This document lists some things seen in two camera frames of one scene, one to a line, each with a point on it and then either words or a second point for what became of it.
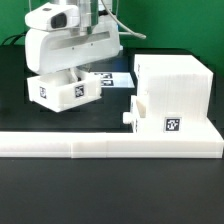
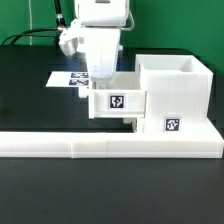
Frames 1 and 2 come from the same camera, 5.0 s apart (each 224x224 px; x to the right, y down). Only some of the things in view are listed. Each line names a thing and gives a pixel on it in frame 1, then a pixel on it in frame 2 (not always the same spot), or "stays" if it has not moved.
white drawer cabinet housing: x=179 y=93 stays
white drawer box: x=58 y=91 → x=119 y=97
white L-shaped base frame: x=203 y=142 stays
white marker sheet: x=115 y=79 → x=69 y=79
